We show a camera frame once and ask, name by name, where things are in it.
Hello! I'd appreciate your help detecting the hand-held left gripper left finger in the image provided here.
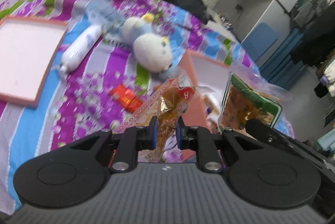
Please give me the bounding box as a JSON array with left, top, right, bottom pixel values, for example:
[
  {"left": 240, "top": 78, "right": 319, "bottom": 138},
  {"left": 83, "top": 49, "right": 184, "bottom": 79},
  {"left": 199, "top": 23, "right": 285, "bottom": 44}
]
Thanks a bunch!
[{"left": 69, "top": 116, "right": 158, "bottom": 173}]

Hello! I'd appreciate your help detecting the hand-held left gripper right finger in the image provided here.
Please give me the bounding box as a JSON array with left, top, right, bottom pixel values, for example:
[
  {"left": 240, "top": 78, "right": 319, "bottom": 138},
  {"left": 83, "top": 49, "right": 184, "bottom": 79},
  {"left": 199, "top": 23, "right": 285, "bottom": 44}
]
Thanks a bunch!
[{"left": 176, "top": 117, "right": 262, "bottom": 173}]

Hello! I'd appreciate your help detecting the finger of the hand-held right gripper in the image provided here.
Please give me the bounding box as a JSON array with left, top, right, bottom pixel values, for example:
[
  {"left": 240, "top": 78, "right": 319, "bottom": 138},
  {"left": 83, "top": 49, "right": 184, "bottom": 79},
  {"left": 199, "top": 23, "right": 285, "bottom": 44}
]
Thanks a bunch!
[{"left": 246, "top": 119, "right": 275, "bottom": 144}]

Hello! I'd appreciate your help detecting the green-edged snack packet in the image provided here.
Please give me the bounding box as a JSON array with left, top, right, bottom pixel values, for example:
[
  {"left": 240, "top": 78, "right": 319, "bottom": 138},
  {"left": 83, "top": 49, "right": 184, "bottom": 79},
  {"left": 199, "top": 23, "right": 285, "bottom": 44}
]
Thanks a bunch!
[{"left": 218, "top": 72, "right": 290, "bottom": 133}]

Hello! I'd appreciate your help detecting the clear brown snack packet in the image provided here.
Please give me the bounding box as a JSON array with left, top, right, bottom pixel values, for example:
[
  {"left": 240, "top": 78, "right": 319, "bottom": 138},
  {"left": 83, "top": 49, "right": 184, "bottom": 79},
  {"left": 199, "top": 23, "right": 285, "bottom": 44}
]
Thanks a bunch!
[{"left": 119, "top": 74, "right": 196, "bottom": 162}]

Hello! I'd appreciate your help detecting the pink cardboard box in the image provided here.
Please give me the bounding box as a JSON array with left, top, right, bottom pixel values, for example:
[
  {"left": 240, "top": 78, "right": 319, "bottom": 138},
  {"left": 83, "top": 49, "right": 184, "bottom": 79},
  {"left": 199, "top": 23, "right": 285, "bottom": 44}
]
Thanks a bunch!
[{"left": 180, "top": 50, "right": 232, "bottom": 162}]

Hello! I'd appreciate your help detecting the light blue cloth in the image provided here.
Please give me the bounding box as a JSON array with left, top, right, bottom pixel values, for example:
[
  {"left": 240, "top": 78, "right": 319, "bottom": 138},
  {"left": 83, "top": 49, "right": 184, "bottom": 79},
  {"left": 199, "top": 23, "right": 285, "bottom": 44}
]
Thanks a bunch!
[{"left": 317, "top": 130, "right": 335, "bottom": 159}]

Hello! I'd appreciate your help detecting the red snack packet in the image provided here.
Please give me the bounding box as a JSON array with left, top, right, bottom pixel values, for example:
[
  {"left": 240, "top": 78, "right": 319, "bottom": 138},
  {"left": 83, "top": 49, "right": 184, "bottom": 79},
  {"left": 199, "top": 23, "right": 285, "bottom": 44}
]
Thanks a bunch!
[{"left": 108, "top": 84, "right": 143, "bottom": 112}]

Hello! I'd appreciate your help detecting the blue curtain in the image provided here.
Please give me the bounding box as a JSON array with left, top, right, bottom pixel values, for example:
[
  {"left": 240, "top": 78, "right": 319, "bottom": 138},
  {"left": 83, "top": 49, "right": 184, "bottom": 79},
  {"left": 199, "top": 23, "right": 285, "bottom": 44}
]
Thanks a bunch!
[{"left": 262, "top": 28, "right": 307, "bottom": 91}]

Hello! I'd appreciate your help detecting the purple floral bedspread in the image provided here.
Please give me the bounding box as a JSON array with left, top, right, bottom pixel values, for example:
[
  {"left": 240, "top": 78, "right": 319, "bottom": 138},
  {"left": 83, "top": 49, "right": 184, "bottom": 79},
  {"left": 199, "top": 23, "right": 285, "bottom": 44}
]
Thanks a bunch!
[{"left": 0, "top": 0, "right": 295, "bottom": 216}]

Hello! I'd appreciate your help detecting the blue chair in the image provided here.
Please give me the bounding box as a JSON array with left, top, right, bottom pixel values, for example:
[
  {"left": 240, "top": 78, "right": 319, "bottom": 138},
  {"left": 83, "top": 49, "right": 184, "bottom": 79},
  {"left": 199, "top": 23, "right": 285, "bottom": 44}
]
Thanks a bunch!
[{"left": 241, "top": 23, "right": 278, "bottom": 67}]

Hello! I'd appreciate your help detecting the grey and blue plush toy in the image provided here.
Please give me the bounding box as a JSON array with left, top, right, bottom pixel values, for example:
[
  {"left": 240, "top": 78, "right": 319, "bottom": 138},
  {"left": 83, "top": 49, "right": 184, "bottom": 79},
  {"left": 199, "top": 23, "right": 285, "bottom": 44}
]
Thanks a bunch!
[{"left": 120, "top": 13, "right": 181, "bottom": 80}]

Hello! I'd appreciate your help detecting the dark hanging clothing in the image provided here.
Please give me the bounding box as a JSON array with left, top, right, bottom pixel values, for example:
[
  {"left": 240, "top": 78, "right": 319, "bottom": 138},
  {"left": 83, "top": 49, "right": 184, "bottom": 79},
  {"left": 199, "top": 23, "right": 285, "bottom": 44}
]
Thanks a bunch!
[{"left": 290, "top": 4, "right": 335, "bottom": 67}]

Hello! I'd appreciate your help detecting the white spray bottle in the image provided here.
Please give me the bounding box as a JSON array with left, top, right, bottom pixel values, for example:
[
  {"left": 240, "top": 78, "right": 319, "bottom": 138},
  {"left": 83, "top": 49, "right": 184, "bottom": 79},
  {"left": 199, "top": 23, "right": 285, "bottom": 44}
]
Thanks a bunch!
[{"left": 59, "top": 25, "right": 102, "bottom": 80}]

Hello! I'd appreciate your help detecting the grey hanging jacket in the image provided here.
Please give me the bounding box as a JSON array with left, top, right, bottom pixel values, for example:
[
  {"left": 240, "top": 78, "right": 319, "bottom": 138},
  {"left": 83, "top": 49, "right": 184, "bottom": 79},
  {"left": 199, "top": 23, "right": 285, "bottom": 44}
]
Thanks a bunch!
[{"left": 293, "top": 0, "right": 327, "bottom": 28}]

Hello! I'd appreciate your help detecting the clear plastic bag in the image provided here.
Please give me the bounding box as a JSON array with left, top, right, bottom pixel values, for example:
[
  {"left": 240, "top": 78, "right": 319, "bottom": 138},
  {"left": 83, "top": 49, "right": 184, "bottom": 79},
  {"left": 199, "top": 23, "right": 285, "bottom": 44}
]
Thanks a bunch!
[{"left": 85, "top": 0, "right": 126, "bottom": 33}]

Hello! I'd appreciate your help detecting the pink box lid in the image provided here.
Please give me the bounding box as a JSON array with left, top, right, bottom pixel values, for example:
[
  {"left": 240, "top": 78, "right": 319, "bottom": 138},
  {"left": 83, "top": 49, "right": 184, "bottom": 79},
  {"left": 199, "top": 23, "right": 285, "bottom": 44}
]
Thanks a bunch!
[{"left": 0, "top": 16, "right": 70, "bottom": 109}]

